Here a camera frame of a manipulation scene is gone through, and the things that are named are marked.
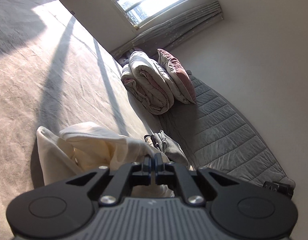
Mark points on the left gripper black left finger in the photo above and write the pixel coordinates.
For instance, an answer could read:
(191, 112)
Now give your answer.
(106, 186)

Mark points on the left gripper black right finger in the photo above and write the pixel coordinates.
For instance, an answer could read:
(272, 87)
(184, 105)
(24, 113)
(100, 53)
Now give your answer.
(194, 188)

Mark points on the cream bear print garment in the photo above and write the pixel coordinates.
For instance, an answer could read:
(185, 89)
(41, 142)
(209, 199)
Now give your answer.
(86, 146)

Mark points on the folded grey sweater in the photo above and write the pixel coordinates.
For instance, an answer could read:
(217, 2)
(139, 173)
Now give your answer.
(170, 148)

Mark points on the grey quilted blanket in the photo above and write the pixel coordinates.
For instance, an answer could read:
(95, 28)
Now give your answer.
(213, 133)

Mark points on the small black device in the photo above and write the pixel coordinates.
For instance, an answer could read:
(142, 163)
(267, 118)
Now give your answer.
(281, 188)

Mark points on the maroon white pillow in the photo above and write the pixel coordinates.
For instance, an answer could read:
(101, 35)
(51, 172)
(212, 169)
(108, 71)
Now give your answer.
(178, 74)

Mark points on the grey patterned curtain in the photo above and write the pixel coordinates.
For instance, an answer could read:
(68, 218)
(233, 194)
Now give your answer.
(171, 33)

